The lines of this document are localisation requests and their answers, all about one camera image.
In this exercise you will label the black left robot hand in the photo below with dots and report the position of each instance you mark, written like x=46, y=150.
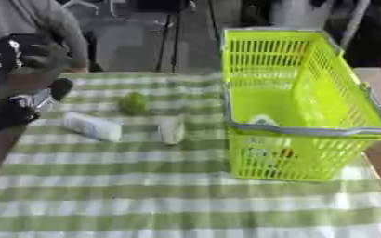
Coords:
x=15, y=62

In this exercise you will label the white rectangular box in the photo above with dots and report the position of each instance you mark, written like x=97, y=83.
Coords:
x=93, y=126

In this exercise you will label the person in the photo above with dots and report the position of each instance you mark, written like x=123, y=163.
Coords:
x=31, y=18

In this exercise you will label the green round toy fruit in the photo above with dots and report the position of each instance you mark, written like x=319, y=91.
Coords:
x=133, y=103

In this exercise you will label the black tripod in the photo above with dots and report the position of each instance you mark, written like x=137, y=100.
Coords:
x=168, y=37

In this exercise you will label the white and green packet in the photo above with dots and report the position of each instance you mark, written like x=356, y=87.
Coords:
x=172, y=129

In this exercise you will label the white item with green print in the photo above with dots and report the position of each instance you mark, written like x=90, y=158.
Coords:
x=262, y=119

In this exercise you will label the lime green plastic basket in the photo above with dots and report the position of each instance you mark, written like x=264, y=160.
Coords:
x=275, y=102

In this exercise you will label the white bin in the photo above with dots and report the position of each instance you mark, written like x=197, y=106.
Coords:
x=299, y=12

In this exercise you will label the white chair frame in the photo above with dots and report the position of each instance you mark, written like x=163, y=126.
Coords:
x=90, y=4

